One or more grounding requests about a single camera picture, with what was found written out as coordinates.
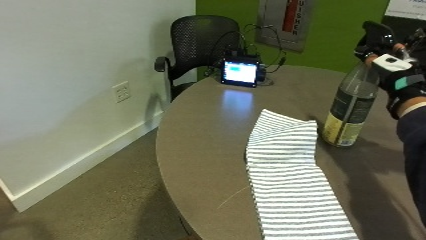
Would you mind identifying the clear spray bottle yellow label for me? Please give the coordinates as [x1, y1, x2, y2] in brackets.
[320, 20, 396, 148]

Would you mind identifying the white marker cube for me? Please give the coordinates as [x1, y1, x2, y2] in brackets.
[371, 53, 413, 73]

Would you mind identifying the grey poster red stripe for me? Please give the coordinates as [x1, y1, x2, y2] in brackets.
[254, 0, 314, 54]

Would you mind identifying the small black screen device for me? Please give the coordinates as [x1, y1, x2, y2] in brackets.
[219, 55, 263, 89]

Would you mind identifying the black mesh office chair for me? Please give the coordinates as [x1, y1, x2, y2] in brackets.
[152, 14, 243, 103]

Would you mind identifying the grey white striped cloth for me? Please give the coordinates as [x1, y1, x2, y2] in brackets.
[244, 108, 360, 240]

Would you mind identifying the white wall sign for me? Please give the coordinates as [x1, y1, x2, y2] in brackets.
[383, 0, 426, 21]

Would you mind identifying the black cable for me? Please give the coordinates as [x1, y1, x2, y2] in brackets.
[206, 29, 244, 69]
[242, 23, 287, 76]

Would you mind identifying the white wall outlet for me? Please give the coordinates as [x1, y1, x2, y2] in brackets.
[110, 80, 132, 104]

